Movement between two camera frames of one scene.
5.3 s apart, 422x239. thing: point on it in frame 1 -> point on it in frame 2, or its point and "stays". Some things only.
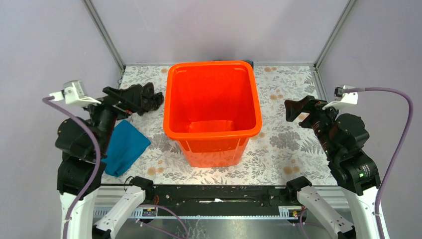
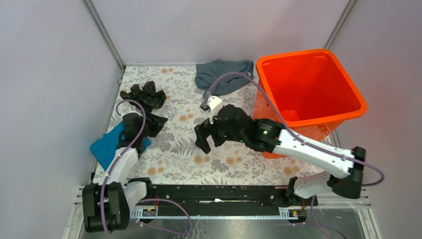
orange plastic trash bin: [212, 109] -> [311, 91]
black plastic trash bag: [145, 97] stays
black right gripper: [308, 103] -> [203, 131]
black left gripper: [123, 93] -> [156, 122]
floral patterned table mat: [282, 152] stays
